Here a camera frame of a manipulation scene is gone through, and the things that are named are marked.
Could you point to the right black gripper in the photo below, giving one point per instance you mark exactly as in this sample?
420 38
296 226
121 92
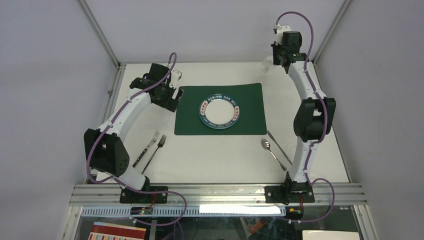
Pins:
275 47

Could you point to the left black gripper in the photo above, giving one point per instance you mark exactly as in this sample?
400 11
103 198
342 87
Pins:
170 103

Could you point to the clear drinking glass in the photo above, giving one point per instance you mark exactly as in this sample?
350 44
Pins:
267 64

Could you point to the white plate teal rim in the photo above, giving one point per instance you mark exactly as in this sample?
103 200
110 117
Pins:
219 111

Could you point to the silver fork dark handle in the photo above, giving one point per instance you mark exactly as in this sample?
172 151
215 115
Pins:
152 142

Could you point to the slim silver fork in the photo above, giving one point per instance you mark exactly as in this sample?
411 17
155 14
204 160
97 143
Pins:
159 146

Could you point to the dark green placemat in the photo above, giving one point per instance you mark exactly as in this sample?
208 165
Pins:
249 97

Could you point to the silver table knife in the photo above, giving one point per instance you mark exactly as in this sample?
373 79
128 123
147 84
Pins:
280 148

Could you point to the silver spoon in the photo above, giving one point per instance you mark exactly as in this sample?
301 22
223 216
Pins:
267 146

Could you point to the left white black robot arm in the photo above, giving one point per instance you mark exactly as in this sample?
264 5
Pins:
104 146

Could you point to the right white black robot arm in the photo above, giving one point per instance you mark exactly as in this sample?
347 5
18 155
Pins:
314 117

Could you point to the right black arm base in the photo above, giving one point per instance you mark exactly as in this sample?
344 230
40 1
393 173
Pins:
282 194

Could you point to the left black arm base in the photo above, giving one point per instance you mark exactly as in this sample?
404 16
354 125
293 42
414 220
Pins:
144 195

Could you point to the orange object under table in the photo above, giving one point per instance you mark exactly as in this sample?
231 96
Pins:
256 225

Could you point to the red striped book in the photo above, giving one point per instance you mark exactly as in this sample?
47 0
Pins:
111 231

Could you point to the white box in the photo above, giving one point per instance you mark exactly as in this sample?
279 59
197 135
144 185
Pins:
329 235

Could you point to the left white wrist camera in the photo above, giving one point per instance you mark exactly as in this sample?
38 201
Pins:
173 78

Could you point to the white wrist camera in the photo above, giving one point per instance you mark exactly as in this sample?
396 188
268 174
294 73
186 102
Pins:
278 32
173 78

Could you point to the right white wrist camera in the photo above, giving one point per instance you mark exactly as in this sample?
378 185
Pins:
278 32

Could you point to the white slotted cable duct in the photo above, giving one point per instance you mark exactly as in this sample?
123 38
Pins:
204 210

